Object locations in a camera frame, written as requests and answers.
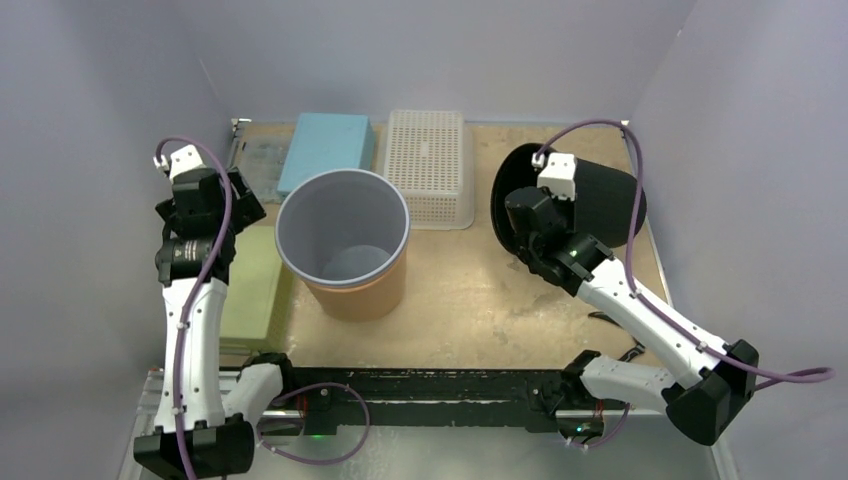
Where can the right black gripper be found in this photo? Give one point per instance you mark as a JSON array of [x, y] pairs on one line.
[[511, 233]]

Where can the green perforated plastic basket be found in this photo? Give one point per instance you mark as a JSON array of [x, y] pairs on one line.
[[259, 297]]

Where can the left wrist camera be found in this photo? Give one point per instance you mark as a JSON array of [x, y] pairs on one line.
[[183, 160]]

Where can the clear plastic screw organizer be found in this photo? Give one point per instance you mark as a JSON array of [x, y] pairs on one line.
[[260, 160]]

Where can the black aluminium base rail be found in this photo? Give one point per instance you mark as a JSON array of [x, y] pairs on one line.
[[532, 399]]

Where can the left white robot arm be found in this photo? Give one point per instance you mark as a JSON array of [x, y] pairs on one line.
[[196, 425]]

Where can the blue perforated plastic basket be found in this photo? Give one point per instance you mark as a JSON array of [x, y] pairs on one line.
[[323, 142]]

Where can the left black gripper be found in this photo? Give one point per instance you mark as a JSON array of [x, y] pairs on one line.
[[244, 210]]

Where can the grey plastic bucket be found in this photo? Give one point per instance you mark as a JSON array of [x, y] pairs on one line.
[[342, 228]]

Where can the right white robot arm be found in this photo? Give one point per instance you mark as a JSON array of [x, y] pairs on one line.
[[704, 381]]

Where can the orange bucket black rim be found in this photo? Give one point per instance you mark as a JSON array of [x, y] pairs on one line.
[[364, 298]]

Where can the white perforated plastic basket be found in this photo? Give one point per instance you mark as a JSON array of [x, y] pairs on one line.
[[428, 157]]

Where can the black plastic bucket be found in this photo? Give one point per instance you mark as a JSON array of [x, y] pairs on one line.
[[603, 208]]

